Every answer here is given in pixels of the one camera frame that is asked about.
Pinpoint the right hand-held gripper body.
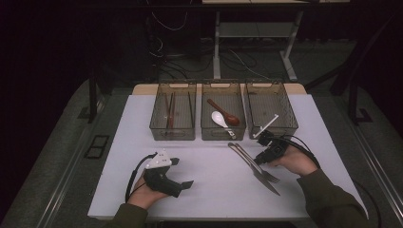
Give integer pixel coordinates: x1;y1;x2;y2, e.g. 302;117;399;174
252;113;290;162

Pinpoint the tangle of black cables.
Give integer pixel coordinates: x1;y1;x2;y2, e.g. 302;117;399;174
148;34;217;80

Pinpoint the white floor cable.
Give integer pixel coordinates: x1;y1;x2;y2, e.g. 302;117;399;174
227;47;273;82

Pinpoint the black floor socket plate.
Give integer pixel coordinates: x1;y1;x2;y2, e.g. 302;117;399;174
84;134;111;160

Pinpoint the white ceramic spoon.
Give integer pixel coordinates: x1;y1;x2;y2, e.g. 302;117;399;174
211;110;238;140

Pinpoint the brown wooden spoon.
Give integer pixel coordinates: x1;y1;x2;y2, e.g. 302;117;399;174
206;98;241;127

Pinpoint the white hanging cable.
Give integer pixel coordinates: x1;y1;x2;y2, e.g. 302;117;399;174
151;10;188;32

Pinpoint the left hand-held gripper cable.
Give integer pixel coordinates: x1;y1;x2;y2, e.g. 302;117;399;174
125;151;159;203

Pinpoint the right hand-held gripper cable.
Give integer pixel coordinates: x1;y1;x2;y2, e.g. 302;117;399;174
278;134;384;228

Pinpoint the hand-held gripper cable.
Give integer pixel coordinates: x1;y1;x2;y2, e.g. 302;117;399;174
278;134;384;228
125;151;159;203

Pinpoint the person's right hand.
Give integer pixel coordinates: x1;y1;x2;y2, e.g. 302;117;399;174
269;143;318;178

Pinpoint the person's left hand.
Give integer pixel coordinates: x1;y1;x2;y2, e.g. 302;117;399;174
126;172;169;210

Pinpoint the clear grey plastic bin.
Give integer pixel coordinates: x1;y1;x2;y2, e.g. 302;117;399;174
245;79;299;141
149;80;198;142
200;79;247;142

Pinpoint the black chopstick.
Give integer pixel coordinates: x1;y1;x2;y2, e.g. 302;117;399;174
164;92;174;136
187;90;196;124

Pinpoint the metal fork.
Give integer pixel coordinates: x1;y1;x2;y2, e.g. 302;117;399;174
234;142;281;184

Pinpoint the metal table knife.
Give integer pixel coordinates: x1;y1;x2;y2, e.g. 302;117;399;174
227;142;281;197

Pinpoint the black metal stand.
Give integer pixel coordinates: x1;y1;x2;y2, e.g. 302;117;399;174
347;72;374;126
77;70;107;125

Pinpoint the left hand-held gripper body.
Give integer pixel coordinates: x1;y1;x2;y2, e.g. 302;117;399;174
142;147;184;199

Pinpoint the white metal-frame desk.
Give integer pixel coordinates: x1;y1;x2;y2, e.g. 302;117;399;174
201;0;351;83

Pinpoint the metal floor rail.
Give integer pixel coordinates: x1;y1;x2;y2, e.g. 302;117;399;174
37;124;96;228
346;123;403;208

